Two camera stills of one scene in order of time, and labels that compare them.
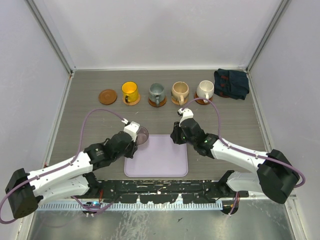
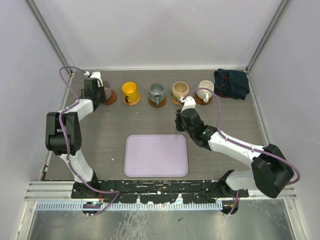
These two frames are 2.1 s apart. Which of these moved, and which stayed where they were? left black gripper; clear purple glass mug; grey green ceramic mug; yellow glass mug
Moved: left black gripper; clear purple glass mug
Stayed: yellow glass mug; grey green ceramic mug
